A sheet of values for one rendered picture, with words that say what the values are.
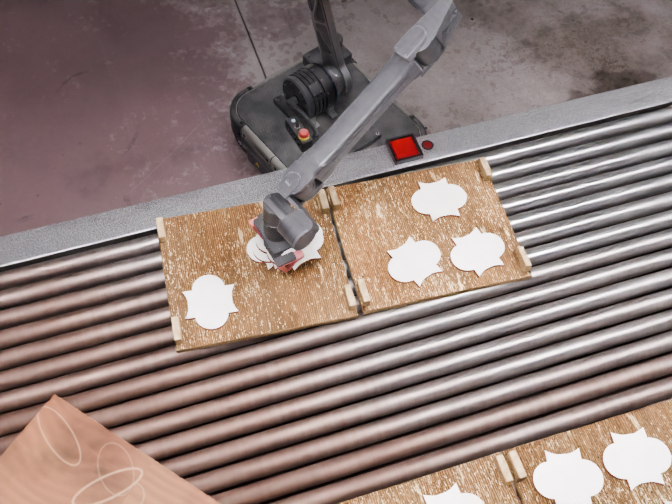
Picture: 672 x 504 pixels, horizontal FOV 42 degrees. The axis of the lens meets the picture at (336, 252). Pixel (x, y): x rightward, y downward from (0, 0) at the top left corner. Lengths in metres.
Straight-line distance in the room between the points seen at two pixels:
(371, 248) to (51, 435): 0.82
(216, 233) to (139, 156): 1.39
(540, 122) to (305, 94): 0.97
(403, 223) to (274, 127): 1.16
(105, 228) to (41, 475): 0.65
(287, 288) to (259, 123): 1.27
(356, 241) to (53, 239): 0.72
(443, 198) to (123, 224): 0.77
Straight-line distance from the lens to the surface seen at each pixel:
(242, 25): 3.85
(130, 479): 1.75
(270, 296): 1.99
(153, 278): 2.06
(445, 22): 1.82
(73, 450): 1.79
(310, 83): 3.06
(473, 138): 2.31
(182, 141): 3.46
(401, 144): 2.25
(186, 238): 2.08
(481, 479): 1.86
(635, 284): 2.17
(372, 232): 2.08
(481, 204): 2.17
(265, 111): 3.21
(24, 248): 2.17
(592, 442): 1.95
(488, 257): 2.08
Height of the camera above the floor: 2.68
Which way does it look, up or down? 59 degrees down
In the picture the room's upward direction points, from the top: 4 degrees clockwise
